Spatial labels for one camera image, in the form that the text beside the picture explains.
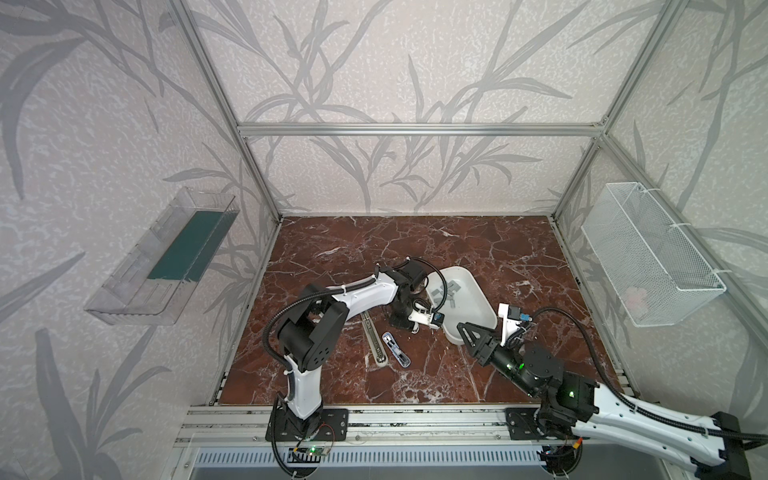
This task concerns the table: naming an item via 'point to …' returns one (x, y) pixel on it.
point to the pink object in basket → (634, 297)
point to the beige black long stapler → (376, 347)
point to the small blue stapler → (400, 354)
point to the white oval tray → (457, 293)
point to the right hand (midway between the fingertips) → (461, 318)
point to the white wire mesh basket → (657, 273)
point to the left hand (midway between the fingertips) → (415, 310)
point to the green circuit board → (317, 451)
